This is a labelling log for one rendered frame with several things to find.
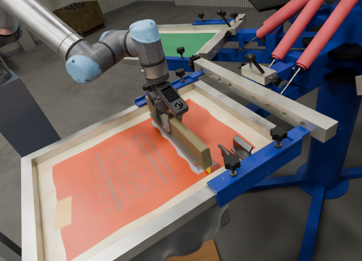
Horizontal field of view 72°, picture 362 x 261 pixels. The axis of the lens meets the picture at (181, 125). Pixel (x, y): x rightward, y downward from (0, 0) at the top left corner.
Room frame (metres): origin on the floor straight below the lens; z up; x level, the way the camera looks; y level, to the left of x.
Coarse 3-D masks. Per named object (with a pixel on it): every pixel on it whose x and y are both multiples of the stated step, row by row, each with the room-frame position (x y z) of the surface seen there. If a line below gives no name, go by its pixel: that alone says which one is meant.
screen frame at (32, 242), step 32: (224, 96) 0.82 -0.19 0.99; (96, 128) 0.84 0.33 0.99; (256, 128) 0.61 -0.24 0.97; (32, 160) 0.75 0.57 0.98; (32, 192) 0.57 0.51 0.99; (32, 224) 0.45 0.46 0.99; (160, 224) 0.35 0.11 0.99; (32, 256) 0.35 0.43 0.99; (96, 256) 0.31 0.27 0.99; (128, 256) 0.30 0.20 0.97
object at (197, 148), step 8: (152, 112) 0.83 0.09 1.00; (168, 112) 0.71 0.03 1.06; (168, 120) 0.67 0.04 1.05; (176, 120) 0.66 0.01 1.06; (176, 128) 0.62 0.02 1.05; (184, 128) 0.60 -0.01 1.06; (176, 136) 0.64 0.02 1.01; (184, 136) 0.57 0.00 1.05; (192, 136) 0.56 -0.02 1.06; (184, 144) 0.58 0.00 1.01; (192, 144) 0.53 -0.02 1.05; (200, 144) 0.51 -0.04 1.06; (192, 152) 0.54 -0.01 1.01; (200, 152) 0.49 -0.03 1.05; (208, 152) 0.49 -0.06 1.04; (200, 160) 0.50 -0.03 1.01; (208, 160) 0.49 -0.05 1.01
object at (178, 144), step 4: (152, 116) 0.81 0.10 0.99; (156, 120) 0.78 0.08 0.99; (160, 124) 0.74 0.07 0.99; (168, 136) 0.68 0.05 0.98; (172, 136) 0.66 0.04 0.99; (172, 140) 0.64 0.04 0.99; (176, 140) 0.63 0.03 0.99; (176, 144) 0.62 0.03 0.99; (180, 144) 0.61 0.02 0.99; (180, 148) 0.59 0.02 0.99; (184, 148) 0.59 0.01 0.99; (184, 152) 0.57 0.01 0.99; (188, 152) 0.56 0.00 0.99; (188, 156) 0.55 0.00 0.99; (192, 156) 0.54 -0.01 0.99; (192, 160) 0.53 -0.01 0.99; (196, 160) 0.52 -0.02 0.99; (196, 164) 0.51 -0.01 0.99
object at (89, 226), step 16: (208, 128) 0.70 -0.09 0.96; (224, 128) 0.67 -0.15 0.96; (208, 144) 0.61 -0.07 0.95; (224, 144) 0.60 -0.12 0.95; (176, 160) 0.58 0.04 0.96; (192, 176) 0.50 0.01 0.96; (160, 192) 0.47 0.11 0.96; (176, 192) 0.46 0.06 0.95; (80, 208) 0.49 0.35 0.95; (96, 208) 0.47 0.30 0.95; (128, 208) 0.44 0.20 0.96; (144, 208) 0.43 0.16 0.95; (80, 224) 0.43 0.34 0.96; (96, 224) 0.42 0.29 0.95; (112, 224) 0.41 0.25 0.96; (64, 240) 0.40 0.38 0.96; (80, 240) 0.39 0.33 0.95; (96, 240) 0.37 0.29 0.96
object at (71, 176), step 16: (192, 112) 0.82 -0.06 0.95; (208, 112) 0.79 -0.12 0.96; (128, 128) 0.83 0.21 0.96; (144, 128) 0.80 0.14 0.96; (192, 128) 0.72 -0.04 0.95; (96, 144) 0.78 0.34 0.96; (112, 144) 0.75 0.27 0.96; (160, 144) 0.68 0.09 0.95; (64, 160) 0.73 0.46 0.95; (80, 160) 0.71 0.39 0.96; (64, 176) 0.65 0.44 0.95; (80, 176) 0.63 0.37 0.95; (64, 192) 0.57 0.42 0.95; (80, 192) 0.55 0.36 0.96
